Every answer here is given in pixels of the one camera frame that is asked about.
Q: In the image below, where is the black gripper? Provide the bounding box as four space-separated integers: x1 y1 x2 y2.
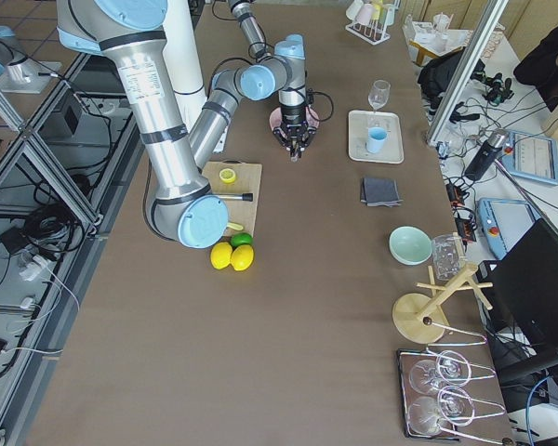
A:
272 114 317 161

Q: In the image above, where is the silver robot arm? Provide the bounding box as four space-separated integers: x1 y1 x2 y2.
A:
57 1 317 248
228 0 269 61

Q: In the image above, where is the pink bowl of ice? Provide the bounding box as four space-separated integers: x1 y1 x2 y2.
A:
269 107 320 138

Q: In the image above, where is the light blue cup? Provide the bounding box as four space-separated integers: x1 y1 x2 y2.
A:
365 126 388 153

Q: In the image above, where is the pale cup on rack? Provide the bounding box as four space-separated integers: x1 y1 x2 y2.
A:
346 0 376 26

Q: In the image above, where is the wooden cup tree stand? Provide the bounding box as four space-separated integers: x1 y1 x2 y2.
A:
392 263 493 346

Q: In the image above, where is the bamboo cutting board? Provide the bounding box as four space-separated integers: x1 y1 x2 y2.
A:
203 161 262 235

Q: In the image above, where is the cream serving tray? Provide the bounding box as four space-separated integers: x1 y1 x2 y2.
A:
348 110 404 164

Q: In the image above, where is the steel muddler with black tip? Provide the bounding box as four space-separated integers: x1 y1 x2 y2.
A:
216 192 254 203

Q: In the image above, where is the half lemon slice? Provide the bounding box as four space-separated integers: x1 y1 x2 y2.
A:
219 167 237 184

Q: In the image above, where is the folded grey cloth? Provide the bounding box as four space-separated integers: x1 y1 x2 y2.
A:
360 177 402 207

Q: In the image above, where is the clear wine glass on tray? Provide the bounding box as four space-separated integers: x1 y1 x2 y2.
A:
367 80 391 127

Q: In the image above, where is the yellow plastic knife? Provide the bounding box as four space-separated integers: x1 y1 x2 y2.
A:
226 222 244 231

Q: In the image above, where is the green lime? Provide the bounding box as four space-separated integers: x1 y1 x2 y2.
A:
230 232 253 248

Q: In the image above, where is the yellow lemon near board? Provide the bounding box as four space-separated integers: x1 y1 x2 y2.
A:
230 244 255 271

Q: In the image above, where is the yellow lemon outer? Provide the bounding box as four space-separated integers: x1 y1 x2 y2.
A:
209 242 233 269

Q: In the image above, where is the mint green bowl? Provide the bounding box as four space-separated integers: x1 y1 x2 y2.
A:
389 226 432 266

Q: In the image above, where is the black backpack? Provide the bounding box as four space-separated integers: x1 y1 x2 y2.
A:
418 49 464 115

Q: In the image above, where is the clear glass jar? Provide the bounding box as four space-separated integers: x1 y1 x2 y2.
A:
432 233 465 281

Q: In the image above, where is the black thermos bottle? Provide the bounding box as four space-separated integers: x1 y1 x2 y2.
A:
464 129 510 181

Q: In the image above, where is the blue teach pendant lower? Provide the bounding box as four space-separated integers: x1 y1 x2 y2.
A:
477 198 540 260

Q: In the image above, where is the blue teach pendant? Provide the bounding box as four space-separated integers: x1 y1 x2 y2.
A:
477 198 540 260
501 130 558 186

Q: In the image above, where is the blue teach pendant upper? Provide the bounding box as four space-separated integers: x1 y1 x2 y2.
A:
501 130 558 186

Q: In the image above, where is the black glass rack tray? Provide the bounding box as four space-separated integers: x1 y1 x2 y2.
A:
395 348 512 441

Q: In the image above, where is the upper inverted wine glass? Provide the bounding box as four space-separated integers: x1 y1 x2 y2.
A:
408 350 496 396

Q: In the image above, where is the inverted wine glass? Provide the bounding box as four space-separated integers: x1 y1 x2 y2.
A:
408 350 496 396
407 385 506 440

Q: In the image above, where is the black monitor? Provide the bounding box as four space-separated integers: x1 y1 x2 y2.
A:
491 219 558 347

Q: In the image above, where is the lower inverted wine glass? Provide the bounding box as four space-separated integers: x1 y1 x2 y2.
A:
407 385 506 440

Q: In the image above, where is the white wire cup rack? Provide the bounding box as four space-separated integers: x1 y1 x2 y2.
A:
345 1 398 46

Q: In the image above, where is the aluminium frame post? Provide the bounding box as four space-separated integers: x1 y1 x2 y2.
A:
426 0 508 147

